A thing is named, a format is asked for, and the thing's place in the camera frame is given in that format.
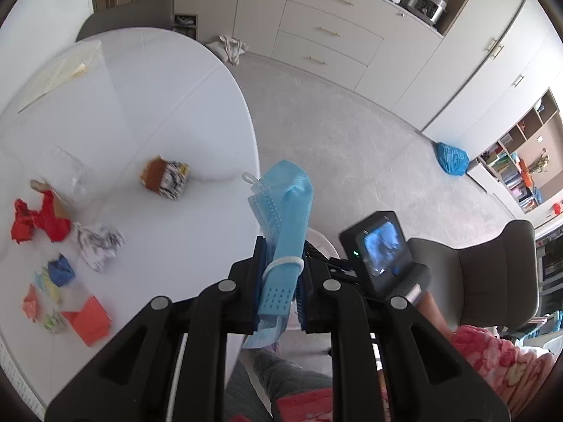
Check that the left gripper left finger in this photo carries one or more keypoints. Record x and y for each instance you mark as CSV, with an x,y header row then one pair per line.
x,y
168,362

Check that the blue face mask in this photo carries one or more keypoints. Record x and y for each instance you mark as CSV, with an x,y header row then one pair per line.
x,y
281,201

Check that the white trash bin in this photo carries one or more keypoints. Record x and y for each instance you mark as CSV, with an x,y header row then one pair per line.
x,y
321,243

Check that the grey chair behind table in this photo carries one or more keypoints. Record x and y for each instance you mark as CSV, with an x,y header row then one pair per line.
x,y
136,14

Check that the operator left leg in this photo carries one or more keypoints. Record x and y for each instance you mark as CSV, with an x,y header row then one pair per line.
x,y
281,378

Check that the brown patterned snack box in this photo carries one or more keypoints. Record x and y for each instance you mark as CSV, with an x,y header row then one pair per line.
x,y
165,178

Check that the brown cardboard piece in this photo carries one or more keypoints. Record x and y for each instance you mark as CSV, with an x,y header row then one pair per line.
x,y
51,202

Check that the white tote bag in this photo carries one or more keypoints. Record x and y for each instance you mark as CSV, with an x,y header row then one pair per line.
x,y
228,49

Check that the orange paper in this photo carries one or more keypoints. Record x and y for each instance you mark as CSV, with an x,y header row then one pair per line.
x,y
92,323

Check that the clear plastic bottle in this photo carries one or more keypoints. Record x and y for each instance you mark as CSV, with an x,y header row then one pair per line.
x,y
71,179

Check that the red paper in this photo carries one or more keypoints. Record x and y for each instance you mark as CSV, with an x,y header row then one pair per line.
x,y
27,221

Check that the shoe shelf niche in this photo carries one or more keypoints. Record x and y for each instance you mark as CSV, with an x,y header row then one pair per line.
x,y
186,24

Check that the blue plastic bag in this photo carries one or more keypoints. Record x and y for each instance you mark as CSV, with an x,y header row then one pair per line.
x,y
452,160

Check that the open bookshelf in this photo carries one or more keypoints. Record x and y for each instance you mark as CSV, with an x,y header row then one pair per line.
x,y
526,161

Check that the small green patterned paper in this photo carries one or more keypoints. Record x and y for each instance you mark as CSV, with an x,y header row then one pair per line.
x,y
54,322

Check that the cream paper sheets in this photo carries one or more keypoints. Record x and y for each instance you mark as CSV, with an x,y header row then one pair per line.
x,y
74,63

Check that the grey chair near operator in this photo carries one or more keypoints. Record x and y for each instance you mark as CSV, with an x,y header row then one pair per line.
x,y
492,284

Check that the yellow blue paper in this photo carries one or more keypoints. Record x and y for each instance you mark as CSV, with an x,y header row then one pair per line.
x,y
43,281

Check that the white drawer cabinet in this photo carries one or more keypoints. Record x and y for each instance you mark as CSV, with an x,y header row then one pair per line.
x,y
372,47

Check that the silver rice cooker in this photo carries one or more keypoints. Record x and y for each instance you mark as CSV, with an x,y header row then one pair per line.
x,y
429,11

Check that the small pink paper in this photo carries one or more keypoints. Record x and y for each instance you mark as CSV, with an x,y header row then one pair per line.
x,y
30,304

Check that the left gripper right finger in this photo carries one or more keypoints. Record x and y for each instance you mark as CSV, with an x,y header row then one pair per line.
x,y
388,362

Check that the black white paper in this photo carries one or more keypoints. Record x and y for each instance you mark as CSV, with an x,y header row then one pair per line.
x,y
98,244

